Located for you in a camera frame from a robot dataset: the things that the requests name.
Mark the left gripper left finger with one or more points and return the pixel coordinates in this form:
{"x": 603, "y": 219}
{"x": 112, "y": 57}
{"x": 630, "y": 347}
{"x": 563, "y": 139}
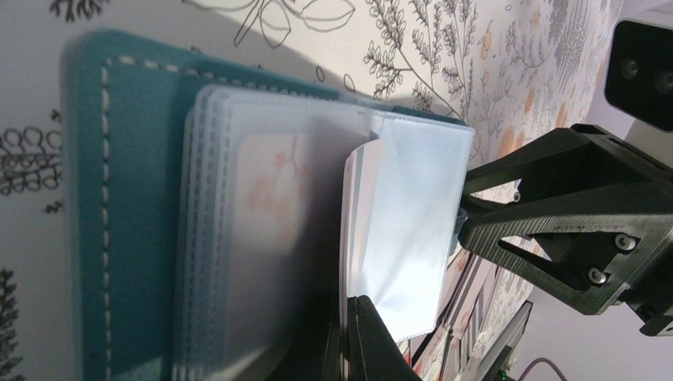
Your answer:
{"x": 314, "y": 352}

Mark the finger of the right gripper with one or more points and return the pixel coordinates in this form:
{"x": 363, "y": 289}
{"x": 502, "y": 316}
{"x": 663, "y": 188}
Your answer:
{"x": 566, "y": 161}
{"x": 588, "y": 249}

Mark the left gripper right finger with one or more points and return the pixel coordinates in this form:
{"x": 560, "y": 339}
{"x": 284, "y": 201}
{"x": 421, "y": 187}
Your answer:
{"x": 372, "y": 353}

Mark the teal card holder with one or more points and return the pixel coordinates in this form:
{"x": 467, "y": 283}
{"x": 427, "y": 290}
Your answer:
{"x": 228, "y": 223}

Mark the black striped card pile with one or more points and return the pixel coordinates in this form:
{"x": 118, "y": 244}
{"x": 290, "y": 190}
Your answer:
{"x": 478, "y": 301}

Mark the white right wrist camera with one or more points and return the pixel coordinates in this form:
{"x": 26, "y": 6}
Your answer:
{"x": 639, "y": 79}

